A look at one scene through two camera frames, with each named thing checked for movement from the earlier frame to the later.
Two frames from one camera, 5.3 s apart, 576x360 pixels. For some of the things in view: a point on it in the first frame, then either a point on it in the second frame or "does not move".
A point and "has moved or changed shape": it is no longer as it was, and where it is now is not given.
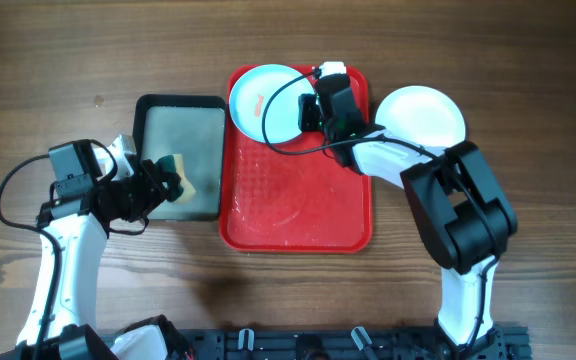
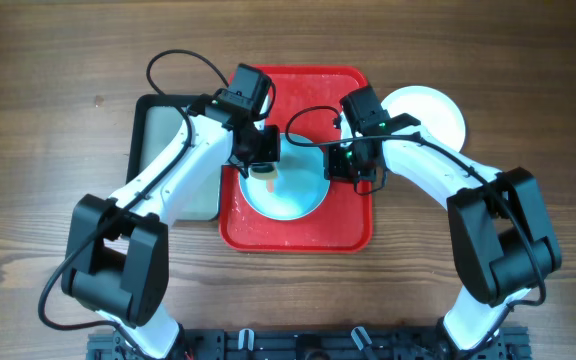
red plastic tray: [291, 196] does not move
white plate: [422, 114] does not move
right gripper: [307, 104] -> [333, 168]
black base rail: [510, 343] does not move
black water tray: [193, 128] does not move
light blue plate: [250, 93] -> [300, 188]
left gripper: [156, 192] -> [271, 152]
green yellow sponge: [171, 170] has moved or changed shape
